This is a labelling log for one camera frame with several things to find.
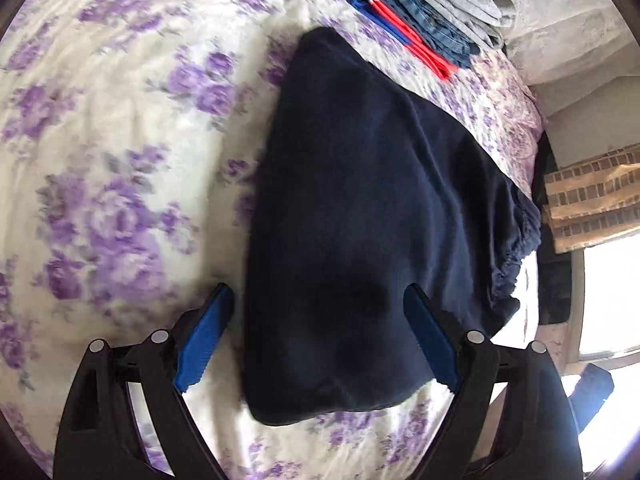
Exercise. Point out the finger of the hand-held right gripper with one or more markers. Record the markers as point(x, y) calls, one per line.
point(592, 392)

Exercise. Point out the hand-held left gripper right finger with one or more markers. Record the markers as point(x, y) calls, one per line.
point(432, 340)

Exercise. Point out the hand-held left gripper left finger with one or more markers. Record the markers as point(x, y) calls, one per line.
point(205, 340)

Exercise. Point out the navy blue pants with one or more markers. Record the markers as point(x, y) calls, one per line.
point(375, 185)

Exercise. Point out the bright window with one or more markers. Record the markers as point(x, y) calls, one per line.
point(610, 300)

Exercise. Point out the brick pattern curtain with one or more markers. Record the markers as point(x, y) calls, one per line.
point(590, 195)

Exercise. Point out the purple floral bedspread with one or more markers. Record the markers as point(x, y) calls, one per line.
point(125, 110)

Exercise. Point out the folded red and blue shorts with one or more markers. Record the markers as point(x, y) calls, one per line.
point(400, 25)

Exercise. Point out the folded denim jeans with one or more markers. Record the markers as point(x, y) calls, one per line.
point(425, 20)

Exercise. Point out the white lace headboard cover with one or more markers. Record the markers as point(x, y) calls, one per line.
point(550, 35)

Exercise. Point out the dark bed frame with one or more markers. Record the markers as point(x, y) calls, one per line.
point(550, 270)

